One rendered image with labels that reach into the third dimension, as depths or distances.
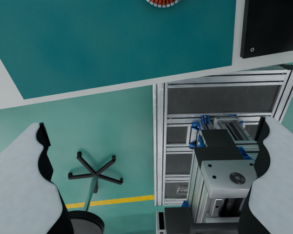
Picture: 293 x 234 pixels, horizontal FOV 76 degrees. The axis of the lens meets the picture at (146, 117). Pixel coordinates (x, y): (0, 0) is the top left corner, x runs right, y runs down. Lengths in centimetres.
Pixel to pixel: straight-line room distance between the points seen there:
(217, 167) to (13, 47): 60
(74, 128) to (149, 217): 144
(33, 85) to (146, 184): 161
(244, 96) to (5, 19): 119
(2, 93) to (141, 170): 144
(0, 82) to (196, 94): 95
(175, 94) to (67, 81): 74
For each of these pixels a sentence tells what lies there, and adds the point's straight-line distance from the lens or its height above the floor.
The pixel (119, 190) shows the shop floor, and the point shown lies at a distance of 214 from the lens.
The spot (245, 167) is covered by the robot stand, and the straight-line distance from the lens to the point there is 54.
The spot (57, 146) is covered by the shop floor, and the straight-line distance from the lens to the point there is 185.
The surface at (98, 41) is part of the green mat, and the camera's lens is 53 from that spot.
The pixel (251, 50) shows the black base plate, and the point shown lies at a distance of 56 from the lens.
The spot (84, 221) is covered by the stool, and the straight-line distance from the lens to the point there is 151.
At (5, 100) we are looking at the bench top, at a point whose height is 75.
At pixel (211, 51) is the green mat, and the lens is 55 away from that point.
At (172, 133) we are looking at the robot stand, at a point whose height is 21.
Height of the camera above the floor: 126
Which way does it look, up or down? 58 degrees down
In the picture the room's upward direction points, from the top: 180 degrees clockwise
